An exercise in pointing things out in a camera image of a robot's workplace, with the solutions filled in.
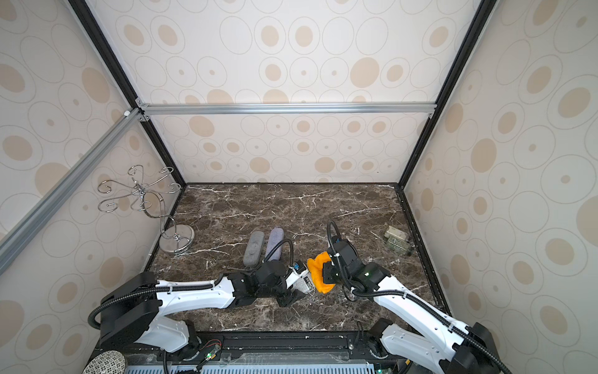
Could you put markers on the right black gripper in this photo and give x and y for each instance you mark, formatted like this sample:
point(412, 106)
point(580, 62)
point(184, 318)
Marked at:
point(330, 274)

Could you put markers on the horizontal aluminium frame bar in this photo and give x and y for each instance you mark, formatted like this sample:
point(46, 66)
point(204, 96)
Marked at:
point(289, 109)

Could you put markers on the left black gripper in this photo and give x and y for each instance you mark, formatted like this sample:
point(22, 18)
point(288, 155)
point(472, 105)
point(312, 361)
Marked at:
point(291, 296)

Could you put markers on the chrome hook stand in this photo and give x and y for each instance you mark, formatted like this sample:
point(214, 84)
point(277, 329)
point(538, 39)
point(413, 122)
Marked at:
point(175, 238)

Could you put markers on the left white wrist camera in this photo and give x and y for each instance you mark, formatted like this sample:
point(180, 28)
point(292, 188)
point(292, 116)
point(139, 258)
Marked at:
point(295, 271)

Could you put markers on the grey eyeglass case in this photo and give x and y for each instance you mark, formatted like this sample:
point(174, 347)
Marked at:
point(253, 250)

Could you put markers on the patterned round object left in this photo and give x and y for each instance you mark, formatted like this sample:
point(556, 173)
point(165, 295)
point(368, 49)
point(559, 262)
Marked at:
point(110, 362)

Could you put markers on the orange cleaning cloth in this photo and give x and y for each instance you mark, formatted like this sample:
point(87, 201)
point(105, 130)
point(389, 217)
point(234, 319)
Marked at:
point(315, 267)

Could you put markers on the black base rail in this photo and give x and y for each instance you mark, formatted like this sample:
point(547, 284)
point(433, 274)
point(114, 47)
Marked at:
point(270, 352)

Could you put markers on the diagonal aluminium frame bar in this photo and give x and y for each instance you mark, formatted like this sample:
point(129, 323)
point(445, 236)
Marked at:
point(27, 228)

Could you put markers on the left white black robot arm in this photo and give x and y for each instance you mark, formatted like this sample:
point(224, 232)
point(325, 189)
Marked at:
point(139, 311)

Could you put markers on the lavender eyeglass case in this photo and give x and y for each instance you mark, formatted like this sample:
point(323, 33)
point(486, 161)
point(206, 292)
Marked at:
point(273, 250)

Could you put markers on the green clear box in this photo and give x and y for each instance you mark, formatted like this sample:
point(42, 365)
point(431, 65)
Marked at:
point(397, 241)

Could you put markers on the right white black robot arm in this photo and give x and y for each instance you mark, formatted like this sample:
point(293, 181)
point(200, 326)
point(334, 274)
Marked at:
point(441, 344)

